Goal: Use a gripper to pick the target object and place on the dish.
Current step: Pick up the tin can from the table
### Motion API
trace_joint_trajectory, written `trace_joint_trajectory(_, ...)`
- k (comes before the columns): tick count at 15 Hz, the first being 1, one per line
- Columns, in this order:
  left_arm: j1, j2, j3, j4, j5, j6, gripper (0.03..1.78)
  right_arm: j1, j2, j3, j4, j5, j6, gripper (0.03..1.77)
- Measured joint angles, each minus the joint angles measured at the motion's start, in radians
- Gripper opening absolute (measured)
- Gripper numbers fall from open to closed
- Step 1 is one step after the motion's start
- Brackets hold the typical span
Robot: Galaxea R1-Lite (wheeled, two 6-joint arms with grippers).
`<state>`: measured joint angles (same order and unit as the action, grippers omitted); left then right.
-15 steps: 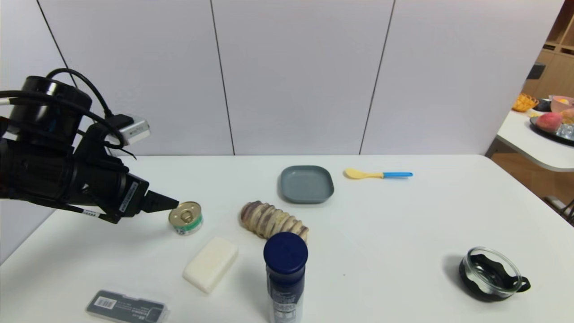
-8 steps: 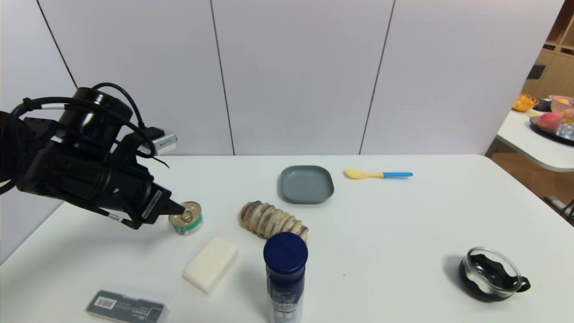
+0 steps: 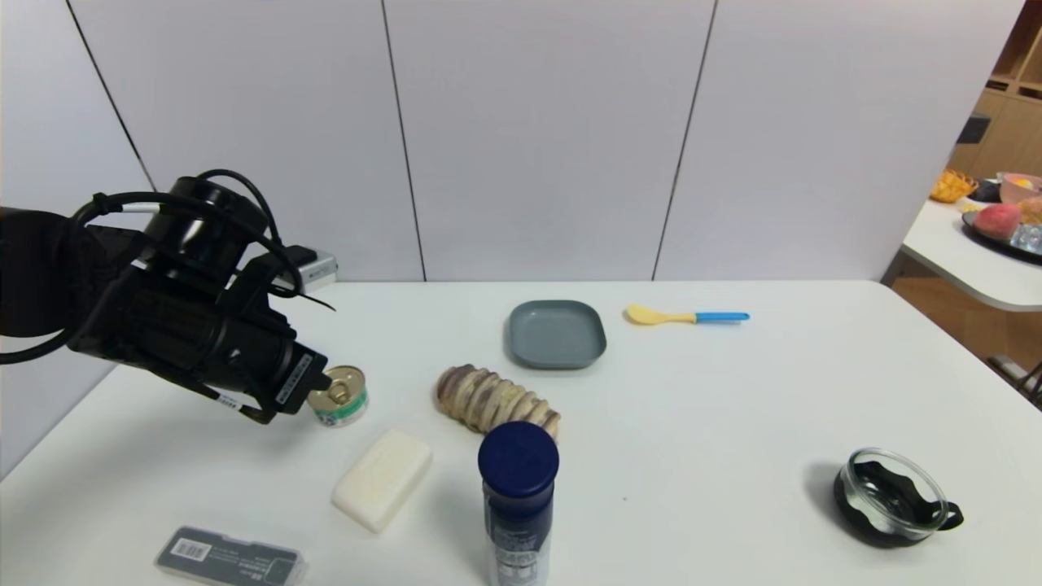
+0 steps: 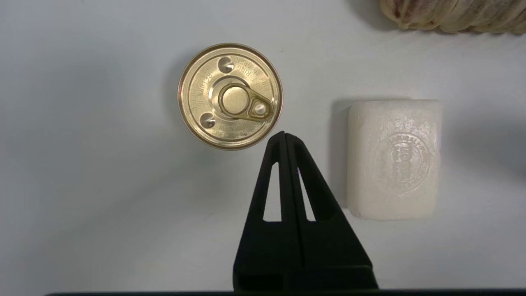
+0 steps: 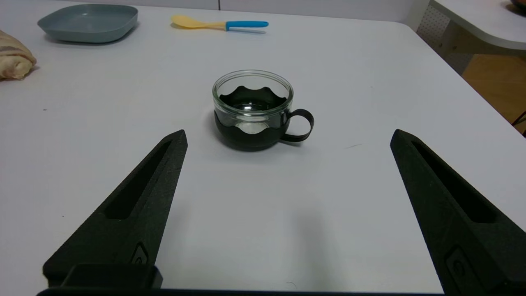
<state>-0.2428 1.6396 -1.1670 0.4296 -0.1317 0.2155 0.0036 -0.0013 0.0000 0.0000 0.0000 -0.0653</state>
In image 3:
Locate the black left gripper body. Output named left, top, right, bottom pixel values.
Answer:
left=193, top=301, right=330, bottom=425

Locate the gold-lidded tin can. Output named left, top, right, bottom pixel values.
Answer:
left=308, top=365, right=369, bottom=428

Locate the grey square dish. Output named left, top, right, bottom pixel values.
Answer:
left=506, top=300, right=607, bottom=370

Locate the white soap bar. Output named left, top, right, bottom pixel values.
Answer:
left=331, top=431, right=434, bottom=533

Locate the striped bread roll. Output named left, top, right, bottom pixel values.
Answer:
left=436, top=364, right=562, bottom=440

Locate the black case with barcode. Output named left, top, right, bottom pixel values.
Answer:
left=155, top=525, right=309, bottom=586

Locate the blue-capped bottle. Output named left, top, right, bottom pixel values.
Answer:
left=478, top=420, right=560, bottom=586

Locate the glass bowl black sleeve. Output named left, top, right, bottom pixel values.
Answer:
left=832, top=447, right=965, bottom=547

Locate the white round table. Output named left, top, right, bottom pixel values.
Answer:
left=900, top=198, right=1042, bottom=313

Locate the orange basket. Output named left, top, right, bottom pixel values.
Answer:
left=929, top=169, right=977, bottom=204

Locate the black tray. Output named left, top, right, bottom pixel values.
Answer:
left=961, top=210, right=1042, bottom=265

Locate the red peach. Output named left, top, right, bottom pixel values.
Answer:
left=971, top=203, right=1022, bottom=242

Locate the chair leg base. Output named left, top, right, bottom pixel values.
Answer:
left=987, top=354, right=1042, bottom=408

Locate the pink bowl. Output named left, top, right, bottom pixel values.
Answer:
left=998, top=173, right=1042, bottom=206

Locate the wooden shelf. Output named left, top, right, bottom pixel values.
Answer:
left=948, top=0, right=1042, bottom=184

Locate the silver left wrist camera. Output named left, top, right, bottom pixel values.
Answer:
left=273, top=247, right=339, bottom=294

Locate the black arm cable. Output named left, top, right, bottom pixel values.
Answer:
left=0, top=169, right=336, bottom=365

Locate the yellow spoon blue handle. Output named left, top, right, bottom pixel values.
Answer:
left=625, top=304, right=750, bottom=326

